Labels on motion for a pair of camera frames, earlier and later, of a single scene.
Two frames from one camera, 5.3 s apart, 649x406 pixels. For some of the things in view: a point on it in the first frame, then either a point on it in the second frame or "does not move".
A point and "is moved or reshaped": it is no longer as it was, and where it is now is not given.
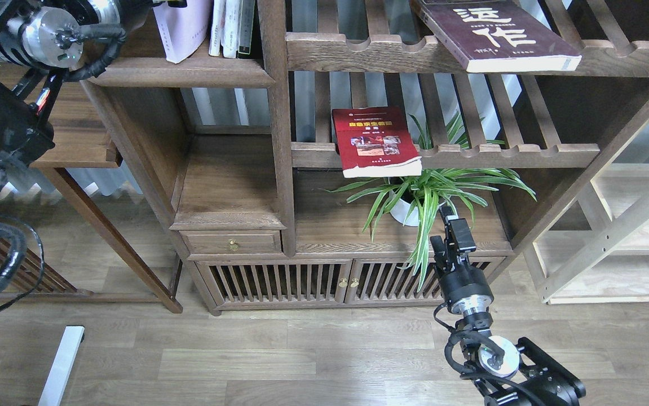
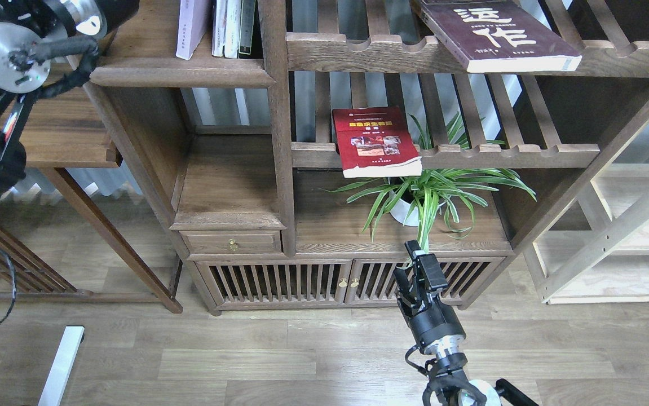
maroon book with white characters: x=498 y=36 does not move
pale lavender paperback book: x=182 y=29 is moved or reshaped
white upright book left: x=219 y=14 does not move
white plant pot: x=399 y=212 does not move
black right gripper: x=464 y=288 to x=429 y=321
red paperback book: x=376 y=141 does not move
